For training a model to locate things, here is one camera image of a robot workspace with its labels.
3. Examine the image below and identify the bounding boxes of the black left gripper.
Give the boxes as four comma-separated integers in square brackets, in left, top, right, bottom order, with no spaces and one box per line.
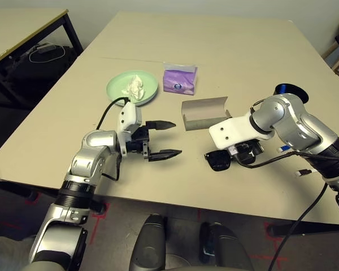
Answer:
[127,120,183,162]

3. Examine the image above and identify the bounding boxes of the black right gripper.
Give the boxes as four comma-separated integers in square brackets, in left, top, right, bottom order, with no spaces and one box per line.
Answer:
[228,140,264,165]

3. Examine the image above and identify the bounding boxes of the wooden stool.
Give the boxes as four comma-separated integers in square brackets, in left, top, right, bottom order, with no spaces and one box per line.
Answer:
[321,36,339,82]

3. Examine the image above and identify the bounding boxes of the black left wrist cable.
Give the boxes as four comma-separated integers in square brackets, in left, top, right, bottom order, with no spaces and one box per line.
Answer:
[97,97,131,181]

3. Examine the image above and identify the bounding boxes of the dark grey robot leg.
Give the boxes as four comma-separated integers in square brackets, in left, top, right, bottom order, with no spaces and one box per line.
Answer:
[129,213,168,271]
[200,222,254,271]

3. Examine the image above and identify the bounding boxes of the bystander in grey trousers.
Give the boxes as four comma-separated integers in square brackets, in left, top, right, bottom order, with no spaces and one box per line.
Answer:
[0,237,37,271]

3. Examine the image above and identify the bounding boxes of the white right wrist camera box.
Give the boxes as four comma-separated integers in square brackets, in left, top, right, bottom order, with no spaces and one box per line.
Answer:
[208,112,273,150]

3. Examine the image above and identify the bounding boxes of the white adapter cable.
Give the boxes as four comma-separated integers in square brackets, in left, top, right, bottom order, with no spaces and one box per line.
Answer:
[29,43,66,63]

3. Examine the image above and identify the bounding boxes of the black pen cup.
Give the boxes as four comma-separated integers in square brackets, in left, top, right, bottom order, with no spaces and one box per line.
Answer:
[273,84,310,104]

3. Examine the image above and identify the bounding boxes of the white power adapter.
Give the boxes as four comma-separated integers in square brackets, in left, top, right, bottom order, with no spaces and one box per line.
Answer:
[33,43,55,54]

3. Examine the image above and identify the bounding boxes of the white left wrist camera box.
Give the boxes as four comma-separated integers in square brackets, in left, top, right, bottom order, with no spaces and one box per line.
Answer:
[115,102,142,156]

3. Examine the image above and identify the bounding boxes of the light green plate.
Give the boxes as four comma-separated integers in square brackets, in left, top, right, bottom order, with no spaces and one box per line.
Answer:
[106,69,159,107]

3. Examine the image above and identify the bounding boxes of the dark grey robot left leg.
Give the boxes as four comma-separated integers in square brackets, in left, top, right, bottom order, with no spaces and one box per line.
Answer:
[129,213,168,271]

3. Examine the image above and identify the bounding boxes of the black table foot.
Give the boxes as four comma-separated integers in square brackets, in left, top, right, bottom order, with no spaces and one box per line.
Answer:
[0,180,107,213]
[267,221,339,237]

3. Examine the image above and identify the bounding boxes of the light blue plate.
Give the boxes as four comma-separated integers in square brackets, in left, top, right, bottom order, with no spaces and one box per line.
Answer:
[111,84,159,108]

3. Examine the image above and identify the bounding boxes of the purple tissue pack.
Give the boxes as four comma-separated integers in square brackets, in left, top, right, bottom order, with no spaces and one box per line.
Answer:
[162,61,199,94]

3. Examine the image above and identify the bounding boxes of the dark grey robot right leg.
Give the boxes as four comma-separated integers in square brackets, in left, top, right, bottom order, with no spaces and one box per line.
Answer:
[200,222,254,271]

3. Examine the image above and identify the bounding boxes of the black sunglasses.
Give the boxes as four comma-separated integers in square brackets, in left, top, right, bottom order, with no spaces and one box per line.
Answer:
[205,150,233,172]

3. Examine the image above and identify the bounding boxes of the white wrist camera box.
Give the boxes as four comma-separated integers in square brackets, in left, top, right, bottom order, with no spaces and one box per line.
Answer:
[115,102,142,156]
[208,112,273,150]

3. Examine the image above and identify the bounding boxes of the beige side table black frame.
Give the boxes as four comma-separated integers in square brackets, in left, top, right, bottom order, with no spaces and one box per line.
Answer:
[0,8,84,108]

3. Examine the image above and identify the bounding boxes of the black bag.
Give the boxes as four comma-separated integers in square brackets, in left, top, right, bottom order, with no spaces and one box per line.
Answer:
[5,45,79,94]

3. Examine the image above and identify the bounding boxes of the grey glasses case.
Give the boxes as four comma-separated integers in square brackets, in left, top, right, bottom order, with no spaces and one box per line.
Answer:
[181,96,233,132]

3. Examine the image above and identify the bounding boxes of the white tissue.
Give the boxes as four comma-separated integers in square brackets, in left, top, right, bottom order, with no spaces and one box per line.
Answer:
[120,75,145,100]

